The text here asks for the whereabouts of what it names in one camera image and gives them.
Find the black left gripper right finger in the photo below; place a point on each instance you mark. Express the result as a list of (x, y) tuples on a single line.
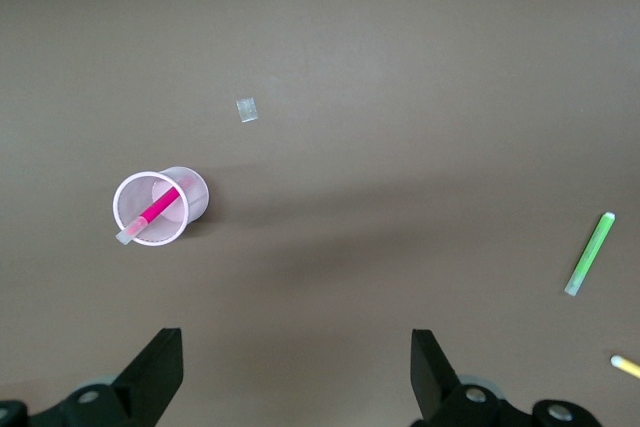
[(440, 397)]

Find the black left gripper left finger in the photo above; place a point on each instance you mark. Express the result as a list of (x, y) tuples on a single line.
[(145, 387)]

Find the pink marker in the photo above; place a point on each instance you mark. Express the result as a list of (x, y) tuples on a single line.
[(157, 207)]

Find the yellow marker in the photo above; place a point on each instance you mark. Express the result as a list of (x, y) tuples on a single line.
[(627, 366)]

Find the pink mesh cup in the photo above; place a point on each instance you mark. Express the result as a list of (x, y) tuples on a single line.
[(195, 197)]

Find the green marker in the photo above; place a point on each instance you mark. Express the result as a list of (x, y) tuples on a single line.
[(590, 252)]

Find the small clear tape piece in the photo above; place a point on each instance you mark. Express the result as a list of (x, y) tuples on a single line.
[(247, 110)]

